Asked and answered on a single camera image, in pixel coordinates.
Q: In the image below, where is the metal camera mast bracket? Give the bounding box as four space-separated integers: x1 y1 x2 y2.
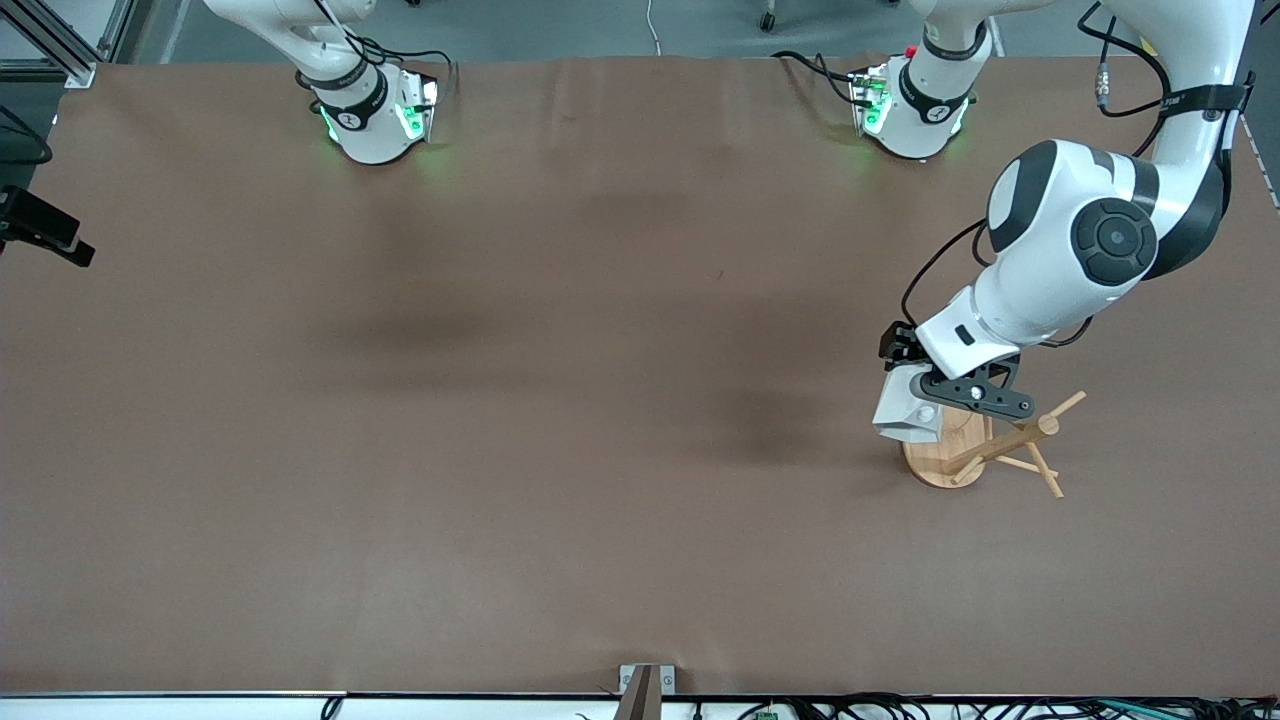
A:
612 663 678 720

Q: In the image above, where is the brown table cover sheet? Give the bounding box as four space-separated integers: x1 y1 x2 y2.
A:
0 55 1280 698

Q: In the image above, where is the black arm base cable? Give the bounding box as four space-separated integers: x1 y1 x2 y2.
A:
775 50 871 111
295 0 456 101

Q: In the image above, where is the black right arm base cable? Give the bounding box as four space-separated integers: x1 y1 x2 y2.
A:
295 0 456 101

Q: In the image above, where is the white geometric cup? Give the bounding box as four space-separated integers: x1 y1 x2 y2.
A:
872 362 947 445

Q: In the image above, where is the black left arm base cable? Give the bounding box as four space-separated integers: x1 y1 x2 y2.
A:
775 50 871 111

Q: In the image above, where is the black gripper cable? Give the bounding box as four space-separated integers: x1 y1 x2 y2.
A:
0 105 53 166
900 0 1251 349

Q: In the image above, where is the wooden cup rack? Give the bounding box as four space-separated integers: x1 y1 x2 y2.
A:
902 390 1088 499

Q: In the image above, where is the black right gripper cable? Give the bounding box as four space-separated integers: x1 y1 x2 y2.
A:
0 105 53 166

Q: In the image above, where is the black cable bundle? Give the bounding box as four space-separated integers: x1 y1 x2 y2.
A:
735 692 1280 720

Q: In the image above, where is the aluminium frame post with bracket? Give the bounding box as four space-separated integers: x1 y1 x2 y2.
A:
0 0 136 89

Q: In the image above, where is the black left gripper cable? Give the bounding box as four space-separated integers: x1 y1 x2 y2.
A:
900 0 1251 349

